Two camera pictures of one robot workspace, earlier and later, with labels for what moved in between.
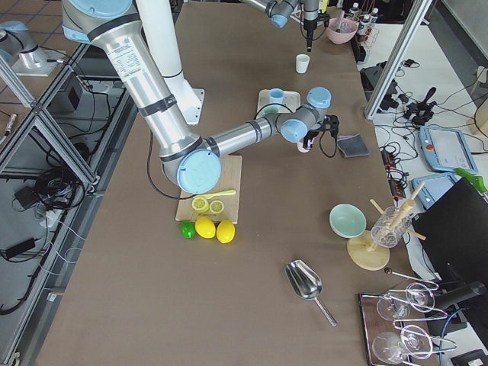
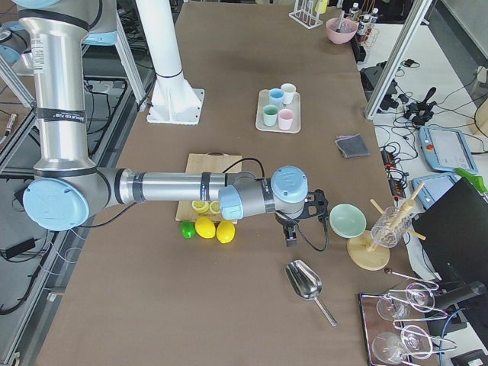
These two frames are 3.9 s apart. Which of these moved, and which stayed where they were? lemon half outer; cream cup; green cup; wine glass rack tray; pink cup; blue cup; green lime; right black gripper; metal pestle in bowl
Moved: right black gripper; cream cup; pink cup
Stayed: metal pestle in bowl; green cup; green lime; blue cup; wine glass rack tray; lemon half outer
